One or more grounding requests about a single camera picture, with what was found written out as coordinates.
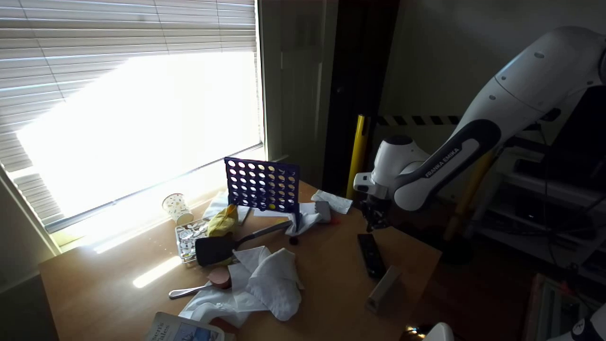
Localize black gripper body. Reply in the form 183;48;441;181
354;192;395;226

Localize black remote control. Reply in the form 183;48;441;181
355;232;388;285

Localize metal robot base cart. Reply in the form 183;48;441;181
520;272;606;341

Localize white paper napkin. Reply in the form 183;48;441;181
308;188;355;219

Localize small white box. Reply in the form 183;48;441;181
308;200;335;226

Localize yellow pole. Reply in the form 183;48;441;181
443;150;497;243
344;112;369;200

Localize black yellow hazard tape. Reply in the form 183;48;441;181
374;112;463;128

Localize blue connect four grid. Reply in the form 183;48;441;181
221;156;304;230

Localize white crumpled cloth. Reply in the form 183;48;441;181
177;245;304;328

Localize yellow soft object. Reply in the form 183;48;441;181
204;203;240;241

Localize black spatula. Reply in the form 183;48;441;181
193;220;293;270

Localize dark storage shelf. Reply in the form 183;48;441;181
477;84;606;289

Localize clear drinking glass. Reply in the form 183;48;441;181
172;222;208;268

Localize white spoon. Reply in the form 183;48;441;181
166;264;232;302

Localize white printed booklet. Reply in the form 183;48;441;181
143;311;225;341

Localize wide white window blinds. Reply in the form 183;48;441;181
0;0;266;245

